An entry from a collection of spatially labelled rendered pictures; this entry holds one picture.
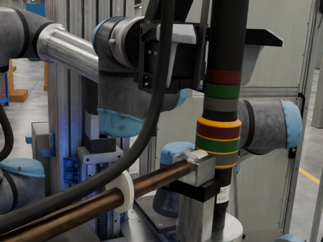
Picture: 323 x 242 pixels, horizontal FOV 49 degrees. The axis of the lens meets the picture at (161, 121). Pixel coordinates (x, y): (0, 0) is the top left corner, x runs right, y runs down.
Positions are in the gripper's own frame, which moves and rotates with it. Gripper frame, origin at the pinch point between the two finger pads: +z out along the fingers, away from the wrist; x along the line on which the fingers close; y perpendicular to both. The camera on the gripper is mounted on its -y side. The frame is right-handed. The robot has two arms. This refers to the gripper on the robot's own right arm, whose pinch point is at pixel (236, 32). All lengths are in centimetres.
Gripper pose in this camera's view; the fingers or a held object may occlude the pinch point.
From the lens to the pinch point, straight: 33.2
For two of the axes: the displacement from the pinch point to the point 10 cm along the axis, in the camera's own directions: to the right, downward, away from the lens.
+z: 4.4, 2.4, -8.7
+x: -9.0, 0.6, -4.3
